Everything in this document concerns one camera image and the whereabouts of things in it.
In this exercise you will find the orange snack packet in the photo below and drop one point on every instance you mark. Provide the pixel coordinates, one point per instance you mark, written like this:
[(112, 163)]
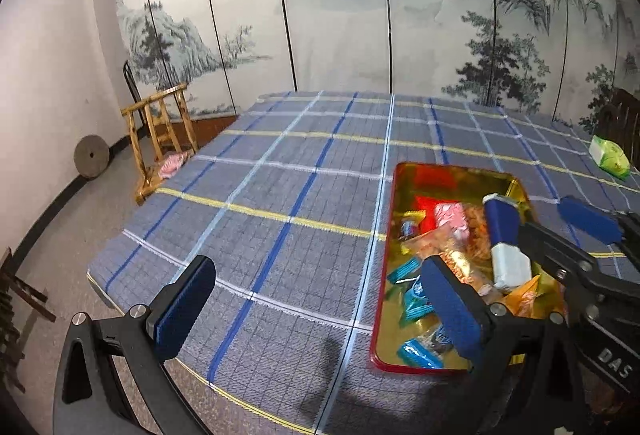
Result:
[(525, 300)]

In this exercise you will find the painted folding screen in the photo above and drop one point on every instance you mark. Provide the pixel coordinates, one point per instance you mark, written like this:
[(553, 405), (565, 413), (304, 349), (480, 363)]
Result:
[(340, 15)]

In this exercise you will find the dark carved wooden chair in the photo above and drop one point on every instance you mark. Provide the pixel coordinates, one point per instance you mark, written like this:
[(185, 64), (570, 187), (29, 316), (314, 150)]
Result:
[(622, 120)]

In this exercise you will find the black metal chair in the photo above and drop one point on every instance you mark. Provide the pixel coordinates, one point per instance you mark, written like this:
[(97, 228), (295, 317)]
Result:
[(130, 80)]

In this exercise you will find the round grey millstone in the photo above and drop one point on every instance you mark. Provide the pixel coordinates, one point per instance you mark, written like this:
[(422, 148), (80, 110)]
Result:
[(91, 156)]

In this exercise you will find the blue round label candy packet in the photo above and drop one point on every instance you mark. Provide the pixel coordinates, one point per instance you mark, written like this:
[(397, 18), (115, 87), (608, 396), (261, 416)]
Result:
[(440, 337)]

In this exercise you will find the light blue candy wrapper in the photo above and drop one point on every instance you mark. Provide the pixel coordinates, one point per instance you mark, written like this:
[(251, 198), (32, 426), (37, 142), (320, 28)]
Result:
[(417, 302), (405, 267), (417, 352)]

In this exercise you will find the clear bag of brown snacks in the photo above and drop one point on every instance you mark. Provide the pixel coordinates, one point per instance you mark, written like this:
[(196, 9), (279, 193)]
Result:
[(477, 230)]

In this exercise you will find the dark wooden stool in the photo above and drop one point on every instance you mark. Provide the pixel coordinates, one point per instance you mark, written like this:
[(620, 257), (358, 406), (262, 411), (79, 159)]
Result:
[(20, 295)]

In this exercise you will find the light wooden chair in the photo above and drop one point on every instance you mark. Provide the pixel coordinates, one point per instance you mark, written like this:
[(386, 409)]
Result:
[(160, 125)]

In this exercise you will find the red snack packet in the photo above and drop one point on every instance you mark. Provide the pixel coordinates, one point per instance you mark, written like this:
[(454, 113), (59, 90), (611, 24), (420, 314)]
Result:
[(425, 210)]

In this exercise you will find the gold tin tray red rim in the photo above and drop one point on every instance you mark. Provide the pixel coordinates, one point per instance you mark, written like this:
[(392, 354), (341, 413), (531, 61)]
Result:
[(387, 335)]

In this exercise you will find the blue plaid tablecloth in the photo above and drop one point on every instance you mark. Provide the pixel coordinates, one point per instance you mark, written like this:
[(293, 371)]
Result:
[(300, 185)]

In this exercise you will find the pink patterned snack packet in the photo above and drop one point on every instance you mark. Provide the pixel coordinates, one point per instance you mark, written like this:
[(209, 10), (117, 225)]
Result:
[(452, 217)]

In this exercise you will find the small blue orange candy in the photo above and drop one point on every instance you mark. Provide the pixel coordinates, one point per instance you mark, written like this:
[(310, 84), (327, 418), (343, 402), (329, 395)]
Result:
[(410, 227)]

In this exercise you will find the green packet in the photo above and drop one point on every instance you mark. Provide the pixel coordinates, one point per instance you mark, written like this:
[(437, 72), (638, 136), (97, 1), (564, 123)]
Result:
[(610, 157)]

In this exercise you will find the clear orange snack bag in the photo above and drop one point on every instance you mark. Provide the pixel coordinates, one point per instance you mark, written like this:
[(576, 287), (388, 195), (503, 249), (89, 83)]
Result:
[(432, 246)]

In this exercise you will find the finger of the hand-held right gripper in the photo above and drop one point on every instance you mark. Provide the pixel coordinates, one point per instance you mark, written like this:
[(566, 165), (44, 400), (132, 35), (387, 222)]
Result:
[(587, 220), (550, 247)]

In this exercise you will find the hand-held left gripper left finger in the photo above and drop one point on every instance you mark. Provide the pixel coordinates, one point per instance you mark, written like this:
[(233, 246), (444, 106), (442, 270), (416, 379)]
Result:
[(182, 310)]

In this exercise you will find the pink cloth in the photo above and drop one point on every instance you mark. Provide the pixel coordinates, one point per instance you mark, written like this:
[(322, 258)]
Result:
[(170, 163)]

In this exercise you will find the clear bag of peanuts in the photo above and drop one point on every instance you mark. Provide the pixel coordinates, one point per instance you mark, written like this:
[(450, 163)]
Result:
[(460, 267)]

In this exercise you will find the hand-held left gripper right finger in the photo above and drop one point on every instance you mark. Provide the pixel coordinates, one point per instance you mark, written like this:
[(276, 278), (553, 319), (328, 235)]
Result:
[(450, 310)]

